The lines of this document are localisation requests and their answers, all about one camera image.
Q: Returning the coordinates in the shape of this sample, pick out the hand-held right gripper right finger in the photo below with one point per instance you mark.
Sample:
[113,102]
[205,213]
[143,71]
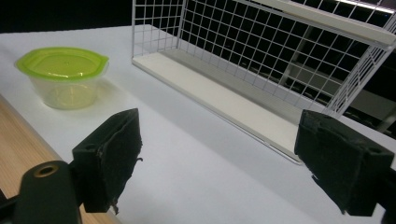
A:
[339,161]

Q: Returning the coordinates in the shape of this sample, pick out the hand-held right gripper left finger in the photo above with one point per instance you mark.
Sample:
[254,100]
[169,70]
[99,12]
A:
[106,161]

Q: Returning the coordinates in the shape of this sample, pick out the clear container with green lid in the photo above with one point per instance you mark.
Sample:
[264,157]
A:
[63,76]

